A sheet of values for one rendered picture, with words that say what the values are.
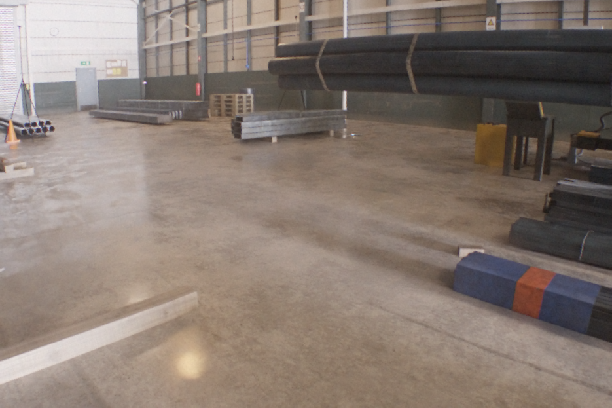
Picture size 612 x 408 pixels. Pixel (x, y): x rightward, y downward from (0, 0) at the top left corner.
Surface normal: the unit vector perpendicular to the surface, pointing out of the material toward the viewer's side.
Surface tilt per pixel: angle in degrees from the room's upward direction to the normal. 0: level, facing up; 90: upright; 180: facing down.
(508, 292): 90
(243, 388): 0
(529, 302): 90
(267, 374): 0
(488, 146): 90
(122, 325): 90
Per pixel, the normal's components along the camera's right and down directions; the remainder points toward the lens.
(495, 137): -0.74, 0.15
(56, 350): 0.72, 0.15
